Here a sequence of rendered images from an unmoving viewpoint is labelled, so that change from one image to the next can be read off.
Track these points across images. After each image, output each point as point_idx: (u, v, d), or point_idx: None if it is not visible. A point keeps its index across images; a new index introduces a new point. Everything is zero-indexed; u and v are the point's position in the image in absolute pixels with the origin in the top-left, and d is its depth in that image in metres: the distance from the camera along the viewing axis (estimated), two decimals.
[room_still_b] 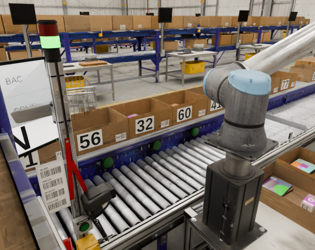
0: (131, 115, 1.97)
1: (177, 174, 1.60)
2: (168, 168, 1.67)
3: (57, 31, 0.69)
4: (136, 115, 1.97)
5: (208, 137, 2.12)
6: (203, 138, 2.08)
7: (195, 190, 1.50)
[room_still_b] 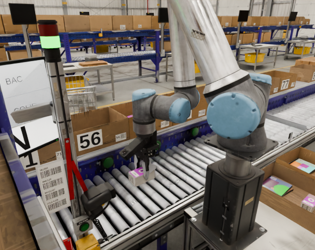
0: (131, 115, 1.97)
1: (177, 174, 1.60)
2: (168, 168, 1.67)
3: (57, 31, 0.69)
4: None
5: (208, 137, 2.12)
6: (203, 138, 2.08)
7: (195, 190, 1.50)
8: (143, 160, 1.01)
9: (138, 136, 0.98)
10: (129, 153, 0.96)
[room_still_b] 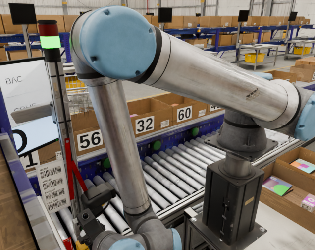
0: (131, 115, 1.97)
1: (177, 174, 1.60)
2: (168, 168, 1.67)
3: (57, 31, 0.69)
4: (136, 115, 1.97)
5: (208, 137, 2.12)
6: (203, 138, 2.08)
7: (195, 190, 1.50)
8: (83, 236, 0.83)
9: (96, 237, 0.74)
10: (80, 222, 0.77)
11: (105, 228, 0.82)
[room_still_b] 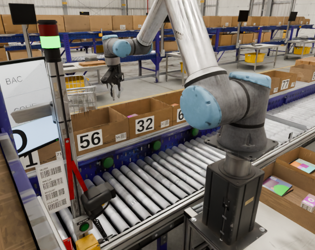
0: (131, 115, 1.97)
1: (177, 174, 1.60)
2: (168, 168, 1.67)
3: (57, 31, 0.69)
4: (136, 115, 1.97)
5: (208, 137, 2.12)
6: (203, 138, 2.08)
7: (195, 190, 1.50)
8: (116, 84, 1.53)
9: (111, 67, 1.48)
10: (108, 78, 1.46)
11: None
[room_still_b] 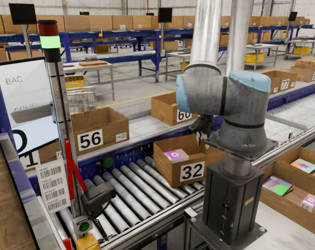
0: (176, 150, 1.71)
1: None
2: None
3: (57, 31, 0.69)
4: (182, 151, 1.69)
5: None
6: None
7: (196, 184, 1.48)
8: (205, 133, 1.37)
9: (202, 114, 1.35)
10: (197, 126, 1.33)
11: None
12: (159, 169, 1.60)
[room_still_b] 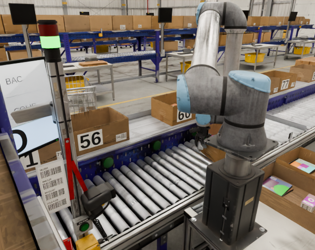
0: None
1: None
2: None
3: (57, 31, 0.69)
4: None
5: None
6: None
7: None
8: (196, 140, 1.73)
9: None
10: (190, 129, 1.75)
11: None
12: (202, 151, 1.82)
